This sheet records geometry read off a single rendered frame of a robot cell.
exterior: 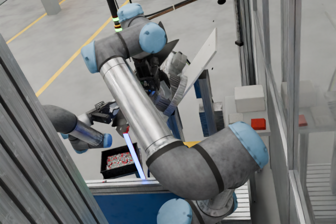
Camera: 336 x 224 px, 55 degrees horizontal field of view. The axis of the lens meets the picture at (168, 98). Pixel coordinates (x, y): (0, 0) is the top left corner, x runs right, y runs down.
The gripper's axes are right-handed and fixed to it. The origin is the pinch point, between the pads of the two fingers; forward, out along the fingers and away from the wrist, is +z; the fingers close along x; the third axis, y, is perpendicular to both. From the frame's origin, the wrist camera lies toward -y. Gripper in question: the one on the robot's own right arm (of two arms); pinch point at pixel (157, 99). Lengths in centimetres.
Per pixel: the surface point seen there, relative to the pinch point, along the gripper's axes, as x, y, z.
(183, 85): -2, -56, 33
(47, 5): -364, -556, 124
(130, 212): -40, -14, 89
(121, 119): -31, -29, 32
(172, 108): -9, -47, 41
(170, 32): -72, -375, 147
